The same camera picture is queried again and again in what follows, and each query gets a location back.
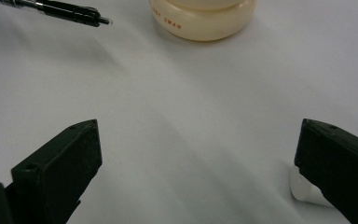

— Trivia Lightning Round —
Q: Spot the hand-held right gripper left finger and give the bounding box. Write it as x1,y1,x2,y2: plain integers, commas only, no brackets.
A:
10,119,103,224

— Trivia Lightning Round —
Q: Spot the black pen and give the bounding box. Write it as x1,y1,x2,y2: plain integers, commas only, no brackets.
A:
0,0,113,28

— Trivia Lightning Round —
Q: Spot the short white tube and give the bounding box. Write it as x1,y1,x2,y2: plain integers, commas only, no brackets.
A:
289,165,336,208

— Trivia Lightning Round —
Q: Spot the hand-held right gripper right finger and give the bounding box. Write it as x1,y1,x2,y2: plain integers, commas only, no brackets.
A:
294,118,358,224

